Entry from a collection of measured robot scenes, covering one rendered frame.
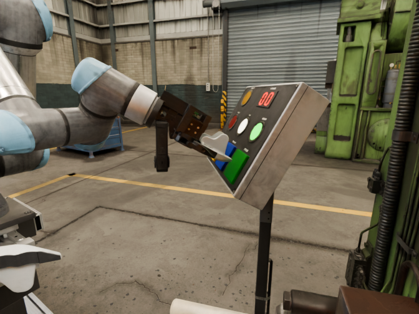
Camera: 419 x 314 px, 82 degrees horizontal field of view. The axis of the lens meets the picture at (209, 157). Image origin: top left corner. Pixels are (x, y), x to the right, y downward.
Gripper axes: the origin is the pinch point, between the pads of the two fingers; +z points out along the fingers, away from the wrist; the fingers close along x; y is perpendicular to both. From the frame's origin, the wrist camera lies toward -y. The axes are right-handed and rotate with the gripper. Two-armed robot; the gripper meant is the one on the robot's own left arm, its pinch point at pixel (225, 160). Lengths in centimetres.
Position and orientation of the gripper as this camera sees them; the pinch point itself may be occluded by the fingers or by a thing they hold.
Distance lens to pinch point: 57.7
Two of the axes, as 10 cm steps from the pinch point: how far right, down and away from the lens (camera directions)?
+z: 8.5, 4.4, 2.8
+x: -1.8, -2.5, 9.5
